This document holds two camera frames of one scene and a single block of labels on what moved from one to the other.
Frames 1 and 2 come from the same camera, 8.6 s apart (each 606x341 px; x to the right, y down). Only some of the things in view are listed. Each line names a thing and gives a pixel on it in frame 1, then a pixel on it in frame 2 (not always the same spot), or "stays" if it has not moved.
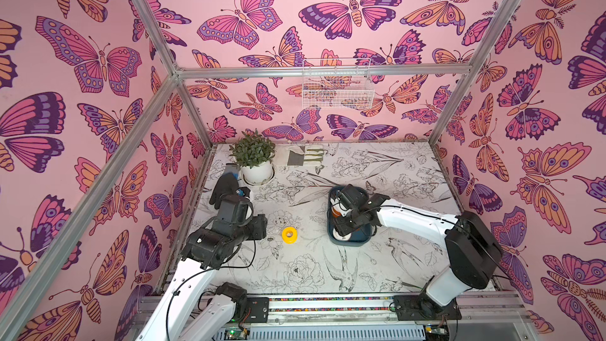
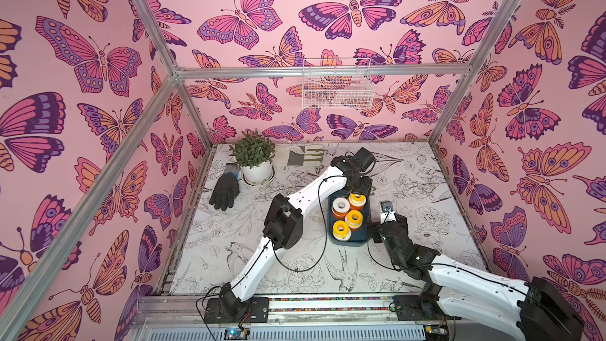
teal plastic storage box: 359,237 stays
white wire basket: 338,91 stays
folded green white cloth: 305,155 stays
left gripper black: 259,226 → 367,187
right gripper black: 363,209 → 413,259
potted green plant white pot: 253,153 stays
